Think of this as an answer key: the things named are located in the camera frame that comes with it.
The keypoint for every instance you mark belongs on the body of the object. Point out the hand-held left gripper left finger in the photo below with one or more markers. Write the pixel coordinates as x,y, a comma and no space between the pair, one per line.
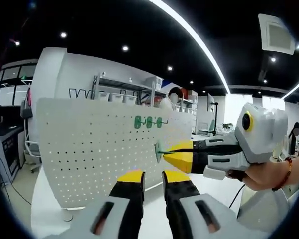
129,199

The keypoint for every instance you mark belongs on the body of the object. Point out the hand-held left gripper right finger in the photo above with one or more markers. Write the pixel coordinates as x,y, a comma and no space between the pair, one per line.
181,199

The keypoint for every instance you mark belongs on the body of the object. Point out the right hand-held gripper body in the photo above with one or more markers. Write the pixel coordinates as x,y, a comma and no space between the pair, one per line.
263,134

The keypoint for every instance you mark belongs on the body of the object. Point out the green hook assembly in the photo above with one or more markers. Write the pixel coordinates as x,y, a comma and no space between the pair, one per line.
159,122
159,152
138,122
149,122

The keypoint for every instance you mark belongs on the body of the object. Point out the white perforated mounting plate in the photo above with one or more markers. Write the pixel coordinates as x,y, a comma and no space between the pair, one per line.
89,149

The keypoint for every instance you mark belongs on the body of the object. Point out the person's right hand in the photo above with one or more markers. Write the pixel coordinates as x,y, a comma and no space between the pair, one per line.
261,174

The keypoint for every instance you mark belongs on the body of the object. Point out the potted green plant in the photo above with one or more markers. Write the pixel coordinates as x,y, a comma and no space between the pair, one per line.
227,126

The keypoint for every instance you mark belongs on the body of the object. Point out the black stand with screen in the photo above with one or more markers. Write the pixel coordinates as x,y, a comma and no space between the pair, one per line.
216,117

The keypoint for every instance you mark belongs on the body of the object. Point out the metal rack with bins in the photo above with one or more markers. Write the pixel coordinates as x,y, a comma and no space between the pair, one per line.
189,104

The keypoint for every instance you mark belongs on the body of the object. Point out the short ceiling light strip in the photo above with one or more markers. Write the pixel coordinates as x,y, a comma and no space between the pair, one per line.
296,87

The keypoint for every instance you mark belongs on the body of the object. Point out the white mesh office chair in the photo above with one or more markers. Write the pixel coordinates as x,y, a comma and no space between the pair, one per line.
263,209

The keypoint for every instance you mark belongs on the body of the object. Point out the white storage bin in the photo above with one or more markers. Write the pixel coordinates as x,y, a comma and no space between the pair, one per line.
117,97
130,98
103,95

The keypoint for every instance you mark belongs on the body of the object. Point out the white ceiling air vent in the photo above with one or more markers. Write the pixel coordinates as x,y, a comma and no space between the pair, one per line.
276,35

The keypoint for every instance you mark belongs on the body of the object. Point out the long ceiling light strip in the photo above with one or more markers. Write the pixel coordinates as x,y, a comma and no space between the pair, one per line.
196,37

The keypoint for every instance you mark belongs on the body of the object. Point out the grey metal shelving rack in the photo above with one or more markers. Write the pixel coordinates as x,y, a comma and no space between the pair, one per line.
119,83

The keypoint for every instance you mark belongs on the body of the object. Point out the dark equipment cabinet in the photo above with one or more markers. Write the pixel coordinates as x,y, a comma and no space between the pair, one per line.
7,147

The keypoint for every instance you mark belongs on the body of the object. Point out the grey and white chair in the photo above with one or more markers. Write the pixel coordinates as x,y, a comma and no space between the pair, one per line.
26,112

